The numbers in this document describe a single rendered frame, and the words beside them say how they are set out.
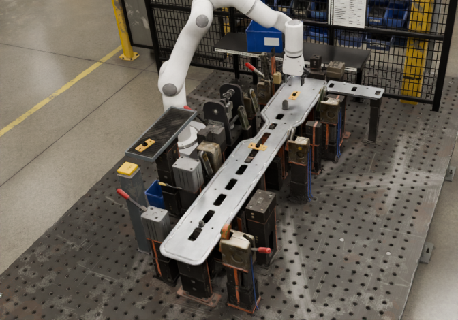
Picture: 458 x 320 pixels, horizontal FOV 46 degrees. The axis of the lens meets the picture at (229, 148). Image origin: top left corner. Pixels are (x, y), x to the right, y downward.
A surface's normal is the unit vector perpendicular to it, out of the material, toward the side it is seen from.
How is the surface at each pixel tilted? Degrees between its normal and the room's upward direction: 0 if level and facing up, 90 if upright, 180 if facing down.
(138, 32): 91
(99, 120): 0
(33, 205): 0
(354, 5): 90
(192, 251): 0
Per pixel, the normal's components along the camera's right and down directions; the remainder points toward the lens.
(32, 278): -0.09, -0.80
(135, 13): -0.48, 0.56
